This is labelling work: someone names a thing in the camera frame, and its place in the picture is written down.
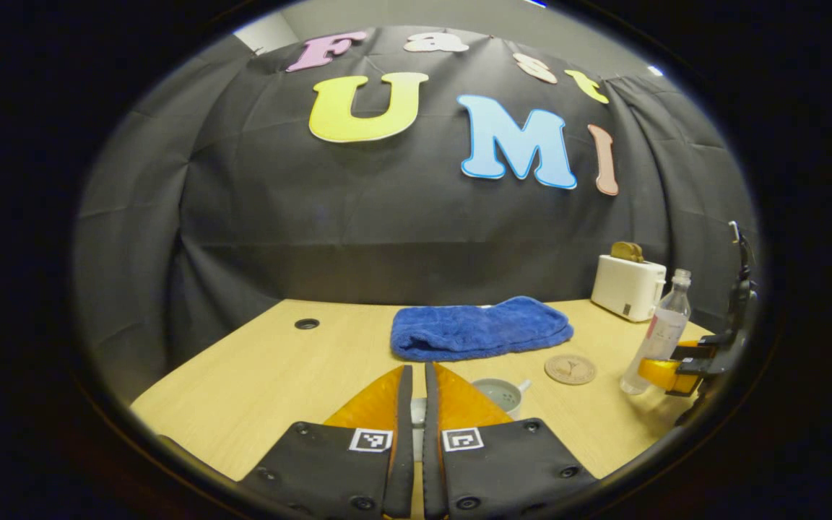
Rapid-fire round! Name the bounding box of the white toaster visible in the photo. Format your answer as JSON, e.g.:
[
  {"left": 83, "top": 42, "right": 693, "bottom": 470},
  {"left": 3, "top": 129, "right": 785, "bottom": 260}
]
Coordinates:
[{"left": 591, "top": 254, "right": 667, "bottom": 323}]

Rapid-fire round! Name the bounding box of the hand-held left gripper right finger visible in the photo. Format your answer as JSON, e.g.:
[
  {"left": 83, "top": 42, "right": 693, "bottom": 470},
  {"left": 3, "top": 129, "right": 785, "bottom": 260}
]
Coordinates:
[{"left": 422, "top": 361, "right": 599, "bottom": 519}]

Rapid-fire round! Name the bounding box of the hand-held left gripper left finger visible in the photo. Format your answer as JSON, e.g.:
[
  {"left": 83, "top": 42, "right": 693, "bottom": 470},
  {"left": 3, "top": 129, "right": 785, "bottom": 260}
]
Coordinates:
[{"left": 238, "top": 364, "right": 415, "bottom": 519}]

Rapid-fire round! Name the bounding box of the black backdrop cloth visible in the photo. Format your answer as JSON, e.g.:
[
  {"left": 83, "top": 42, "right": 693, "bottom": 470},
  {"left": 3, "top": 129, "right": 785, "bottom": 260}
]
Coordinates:
[{"left": 73, "top": 25, "right": 760, "bottom": 405}]

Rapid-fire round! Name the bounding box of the round wooden coaster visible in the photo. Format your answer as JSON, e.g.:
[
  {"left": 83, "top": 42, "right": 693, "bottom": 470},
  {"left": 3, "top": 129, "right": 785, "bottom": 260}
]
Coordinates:
[{"left": 544, "top": 354, "right": 597, "bottom": 386}]

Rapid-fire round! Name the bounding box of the white teacup lid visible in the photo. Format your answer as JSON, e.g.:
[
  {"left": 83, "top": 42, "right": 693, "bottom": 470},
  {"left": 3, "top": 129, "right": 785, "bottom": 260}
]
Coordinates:
[{"left": 413, "top": 397, "right": 427, "bottom": 463}]

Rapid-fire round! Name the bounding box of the clear plastic water bottle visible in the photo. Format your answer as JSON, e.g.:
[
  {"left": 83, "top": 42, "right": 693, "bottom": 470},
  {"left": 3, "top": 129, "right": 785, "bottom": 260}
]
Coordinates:
[{"left": 620, "top": 269, "right": 693, "bottom": 396}]

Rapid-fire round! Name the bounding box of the blue towel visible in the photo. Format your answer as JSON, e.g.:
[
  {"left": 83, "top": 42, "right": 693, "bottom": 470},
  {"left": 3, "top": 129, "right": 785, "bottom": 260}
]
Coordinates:
[{"left": 390, "top": 295, "right": 574, "bottom": 362}]

